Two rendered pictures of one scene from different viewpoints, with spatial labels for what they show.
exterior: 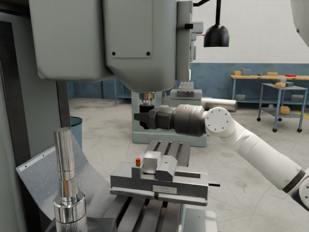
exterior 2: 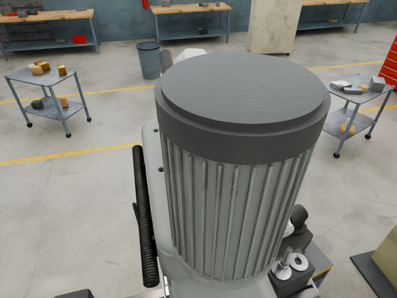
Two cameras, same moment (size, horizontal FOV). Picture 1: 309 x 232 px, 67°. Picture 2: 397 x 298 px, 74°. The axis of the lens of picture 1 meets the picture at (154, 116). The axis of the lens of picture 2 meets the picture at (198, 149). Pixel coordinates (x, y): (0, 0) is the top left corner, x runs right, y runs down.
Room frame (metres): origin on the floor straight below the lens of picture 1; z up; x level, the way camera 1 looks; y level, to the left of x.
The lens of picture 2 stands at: (0.93, 0.51, 2.34)
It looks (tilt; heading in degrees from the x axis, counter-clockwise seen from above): 39 degrees down; 244
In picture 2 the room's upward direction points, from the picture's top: straight up
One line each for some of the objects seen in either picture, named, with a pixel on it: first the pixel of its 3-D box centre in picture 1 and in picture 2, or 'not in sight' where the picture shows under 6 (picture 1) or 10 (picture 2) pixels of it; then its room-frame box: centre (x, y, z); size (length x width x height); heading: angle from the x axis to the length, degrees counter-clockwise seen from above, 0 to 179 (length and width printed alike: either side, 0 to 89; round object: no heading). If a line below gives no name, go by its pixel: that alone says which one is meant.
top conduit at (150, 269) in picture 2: not in sight; (144, 199); (0.86, 0.03, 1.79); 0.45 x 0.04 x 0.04; 78
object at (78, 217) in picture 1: (71, 218); (282, 266); (0.32, 0.13, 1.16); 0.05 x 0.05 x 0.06
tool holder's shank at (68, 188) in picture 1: (65, 164); (286, 255); (0.32, 0.13, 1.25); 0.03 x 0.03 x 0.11
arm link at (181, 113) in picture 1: (173, 119); not in sight; (0.67, -0.06, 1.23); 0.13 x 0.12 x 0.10; 153
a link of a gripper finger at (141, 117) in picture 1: (142, 117); not in sight; (0.68, 0.04, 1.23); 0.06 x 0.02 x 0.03; 63
